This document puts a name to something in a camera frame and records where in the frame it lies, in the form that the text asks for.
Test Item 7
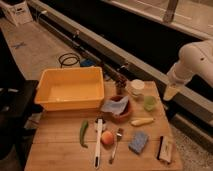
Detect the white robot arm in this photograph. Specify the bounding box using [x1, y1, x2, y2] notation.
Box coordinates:
[163, 40, 213, 101]

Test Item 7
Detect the yellow plastic tray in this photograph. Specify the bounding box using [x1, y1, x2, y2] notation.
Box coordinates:
[35, 67, 104, 111]

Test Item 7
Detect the green small cup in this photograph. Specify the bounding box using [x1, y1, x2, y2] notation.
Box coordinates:
[143, 96, 157, 111]

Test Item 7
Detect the white lidded cup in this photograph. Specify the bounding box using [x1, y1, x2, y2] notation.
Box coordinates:
[130, 79, 145, 98]

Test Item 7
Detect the yellow banana piece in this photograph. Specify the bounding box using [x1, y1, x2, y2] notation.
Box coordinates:
[130, 118, 154, 127]

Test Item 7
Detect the dark spice jar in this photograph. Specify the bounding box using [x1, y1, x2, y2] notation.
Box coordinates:
[115, 78, 126, 95]

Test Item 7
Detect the blue cloth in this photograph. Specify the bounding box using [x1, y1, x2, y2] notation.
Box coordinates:
[101, 96, 129, 116]

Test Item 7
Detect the blue sponge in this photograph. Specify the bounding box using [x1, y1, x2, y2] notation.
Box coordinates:
[128, 131, 149, 155]

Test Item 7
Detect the brown clay bowl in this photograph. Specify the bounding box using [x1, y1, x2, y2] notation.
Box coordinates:
[101, 95, 132, 123]

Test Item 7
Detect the metal fork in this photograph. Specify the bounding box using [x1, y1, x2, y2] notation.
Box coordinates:
[109, 128, 124, 164]

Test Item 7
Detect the orange peach fruit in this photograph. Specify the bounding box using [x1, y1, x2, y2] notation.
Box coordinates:
[101, 131, 114, 145]

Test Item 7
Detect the blue floor object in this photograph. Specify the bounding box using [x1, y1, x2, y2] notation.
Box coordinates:
[80, 59, 95, 67]

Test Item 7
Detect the green chili pepper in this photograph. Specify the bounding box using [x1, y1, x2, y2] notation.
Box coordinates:
[79, 120, 88, 148]

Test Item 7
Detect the black chair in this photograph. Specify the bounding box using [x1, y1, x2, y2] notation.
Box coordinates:
[0, 29, 43, 160]

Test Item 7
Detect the white cardboard box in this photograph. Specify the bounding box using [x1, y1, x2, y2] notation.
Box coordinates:
[0, 0, 33, 26]

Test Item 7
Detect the black coiled cable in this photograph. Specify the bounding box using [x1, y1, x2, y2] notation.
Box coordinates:
[58, 52, 82, 69]

